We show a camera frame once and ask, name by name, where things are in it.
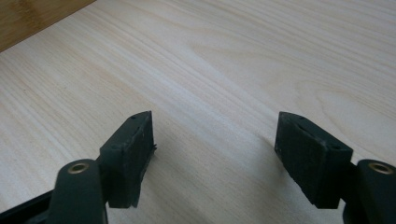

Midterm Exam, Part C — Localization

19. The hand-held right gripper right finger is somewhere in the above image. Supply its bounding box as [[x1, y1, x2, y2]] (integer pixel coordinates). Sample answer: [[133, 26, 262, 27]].
[[274, 111, 354, 210]]

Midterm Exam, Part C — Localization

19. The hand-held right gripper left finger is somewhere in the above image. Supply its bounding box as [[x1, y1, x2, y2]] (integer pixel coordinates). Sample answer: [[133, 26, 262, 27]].
[[99, 110, 158, 209]]

